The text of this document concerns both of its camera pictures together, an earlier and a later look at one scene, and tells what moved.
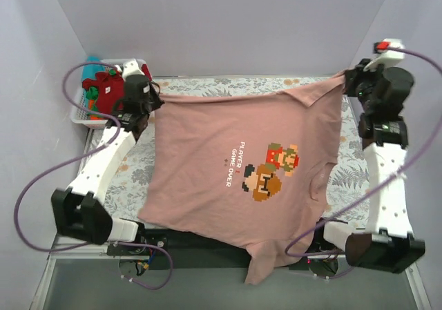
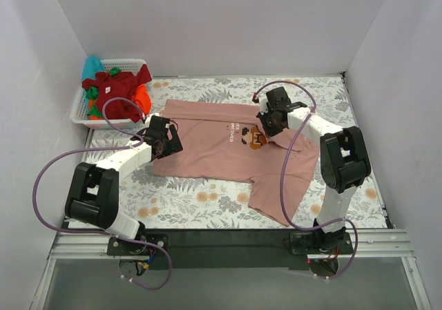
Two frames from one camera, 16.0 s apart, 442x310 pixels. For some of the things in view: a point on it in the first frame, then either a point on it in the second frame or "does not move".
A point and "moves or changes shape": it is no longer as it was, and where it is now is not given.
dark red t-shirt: [110, 89] does not move
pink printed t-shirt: [250, 172] moves or changes shape
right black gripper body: [351, 80] → [268, 123]
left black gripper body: [154, 100] → [170, 143]
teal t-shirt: [89, 70] does not move
